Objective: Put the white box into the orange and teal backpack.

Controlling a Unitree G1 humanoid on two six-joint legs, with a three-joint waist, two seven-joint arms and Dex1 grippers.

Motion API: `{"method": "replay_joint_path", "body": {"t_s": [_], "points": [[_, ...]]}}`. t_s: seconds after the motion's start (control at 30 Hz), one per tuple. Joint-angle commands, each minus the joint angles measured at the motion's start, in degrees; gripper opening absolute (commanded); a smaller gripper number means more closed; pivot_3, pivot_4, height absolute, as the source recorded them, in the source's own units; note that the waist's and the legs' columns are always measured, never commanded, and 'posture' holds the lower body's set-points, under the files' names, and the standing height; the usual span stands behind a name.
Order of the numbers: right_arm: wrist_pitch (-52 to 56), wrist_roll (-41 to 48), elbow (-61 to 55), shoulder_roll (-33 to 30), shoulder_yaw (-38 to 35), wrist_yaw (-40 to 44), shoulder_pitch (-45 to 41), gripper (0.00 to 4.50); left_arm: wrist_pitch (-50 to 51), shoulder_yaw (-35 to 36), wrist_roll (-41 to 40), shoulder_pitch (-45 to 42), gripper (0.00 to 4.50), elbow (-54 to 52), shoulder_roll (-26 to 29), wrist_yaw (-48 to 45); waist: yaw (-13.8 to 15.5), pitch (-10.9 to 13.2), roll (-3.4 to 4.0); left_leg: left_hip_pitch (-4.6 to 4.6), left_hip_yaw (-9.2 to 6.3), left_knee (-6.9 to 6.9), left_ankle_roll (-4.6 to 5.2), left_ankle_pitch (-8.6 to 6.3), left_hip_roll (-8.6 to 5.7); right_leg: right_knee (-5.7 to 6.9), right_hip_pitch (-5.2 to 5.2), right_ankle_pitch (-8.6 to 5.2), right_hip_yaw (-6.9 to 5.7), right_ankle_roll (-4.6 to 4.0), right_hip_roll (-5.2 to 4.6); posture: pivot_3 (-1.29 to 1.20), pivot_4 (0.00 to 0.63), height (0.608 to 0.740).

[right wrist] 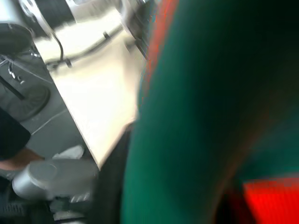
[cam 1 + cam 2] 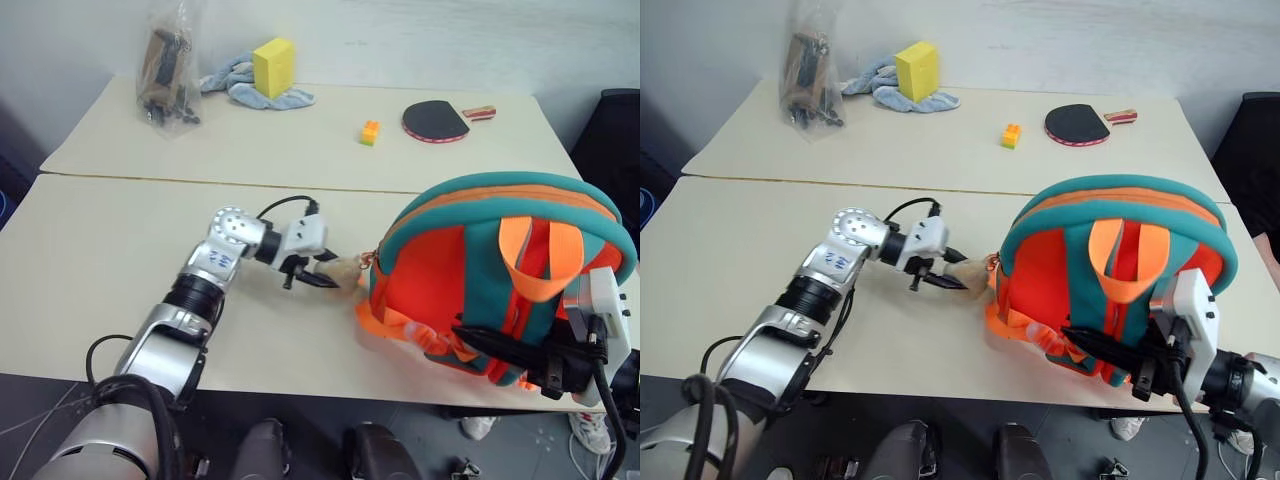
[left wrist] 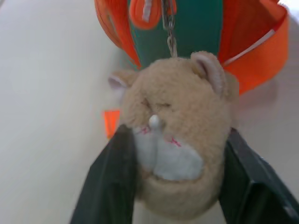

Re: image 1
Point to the green cloth with red trim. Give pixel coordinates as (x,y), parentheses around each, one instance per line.
(187,121)

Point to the white shoe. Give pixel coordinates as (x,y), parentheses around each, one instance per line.
(70,151)

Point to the black office chair base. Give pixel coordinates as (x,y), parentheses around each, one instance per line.
(21,77)

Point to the person in black clothes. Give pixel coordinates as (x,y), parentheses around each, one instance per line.
(11,137)

